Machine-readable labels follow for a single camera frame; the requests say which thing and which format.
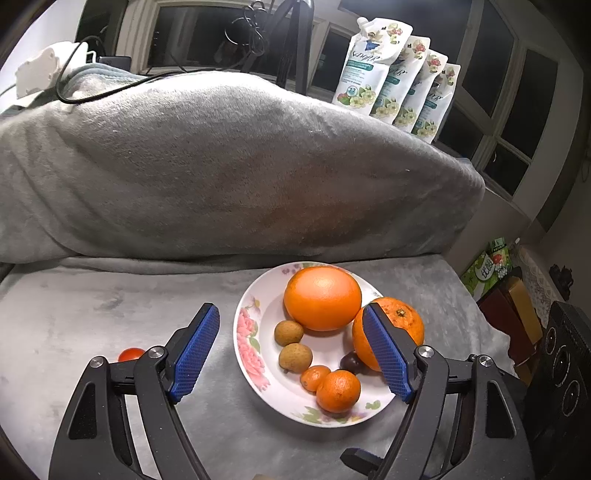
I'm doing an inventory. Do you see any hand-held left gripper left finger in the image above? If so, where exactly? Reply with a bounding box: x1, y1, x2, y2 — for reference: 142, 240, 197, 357
48, 302, 221, 480

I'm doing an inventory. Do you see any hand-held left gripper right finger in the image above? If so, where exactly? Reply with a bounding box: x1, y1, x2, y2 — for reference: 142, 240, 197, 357
361, 303, 536, 480

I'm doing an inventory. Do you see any large mandarin with stem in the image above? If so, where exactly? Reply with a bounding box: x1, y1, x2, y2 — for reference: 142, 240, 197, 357
352, 296, 425, 372

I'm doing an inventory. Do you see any small orange mandarin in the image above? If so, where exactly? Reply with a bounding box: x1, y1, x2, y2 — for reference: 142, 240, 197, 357
316, 369, 362, 414

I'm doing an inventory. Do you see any tiny orange kumquat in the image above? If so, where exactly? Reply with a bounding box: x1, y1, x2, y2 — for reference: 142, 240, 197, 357
300, 364, 332, 392

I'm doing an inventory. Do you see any brown longan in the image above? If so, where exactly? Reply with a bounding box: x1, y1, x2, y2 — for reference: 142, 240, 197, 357
278, 343, 313, 374
274, 320, 305, 346

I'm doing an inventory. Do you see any white floral plate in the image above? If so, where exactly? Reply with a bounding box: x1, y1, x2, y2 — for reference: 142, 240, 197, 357
233, 261, 402, 424

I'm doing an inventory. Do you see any large smooth orange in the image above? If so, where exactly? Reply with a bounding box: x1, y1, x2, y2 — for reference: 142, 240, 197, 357
283, 266, 363, 332

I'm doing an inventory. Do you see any grey fleece blanket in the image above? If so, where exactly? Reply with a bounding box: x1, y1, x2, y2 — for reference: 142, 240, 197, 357
0, 251, 518, 480

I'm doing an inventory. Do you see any brown box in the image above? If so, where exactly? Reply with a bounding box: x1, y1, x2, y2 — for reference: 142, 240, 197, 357
478, 277, 543, 367

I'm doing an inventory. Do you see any green packet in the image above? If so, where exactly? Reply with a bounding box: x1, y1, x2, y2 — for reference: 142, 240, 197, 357
462, 237, 513, 296

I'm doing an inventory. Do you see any black speaker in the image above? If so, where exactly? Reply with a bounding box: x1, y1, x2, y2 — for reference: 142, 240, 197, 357
524, 300, 591, 444

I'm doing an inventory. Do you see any grey pillow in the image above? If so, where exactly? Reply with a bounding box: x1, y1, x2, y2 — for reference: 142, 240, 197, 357
0, 69, 485, 264

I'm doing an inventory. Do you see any white floral refill pouch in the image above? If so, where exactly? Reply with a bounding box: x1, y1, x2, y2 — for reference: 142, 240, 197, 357
392, 50, 449, 132
370, 34, 431, 121
331, 17, 413, 109
412, 64, 462, 145

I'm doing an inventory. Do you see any blue-grey cloth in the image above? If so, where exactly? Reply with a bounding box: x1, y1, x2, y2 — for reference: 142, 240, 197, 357
58, 64, 155, 90

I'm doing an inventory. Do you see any black tripod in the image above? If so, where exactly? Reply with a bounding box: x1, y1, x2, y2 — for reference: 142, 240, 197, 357
272, 0, 315, 93

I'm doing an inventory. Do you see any coiled black cable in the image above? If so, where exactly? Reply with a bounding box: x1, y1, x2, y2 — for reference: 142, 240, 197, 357
225, 0, 274, 62

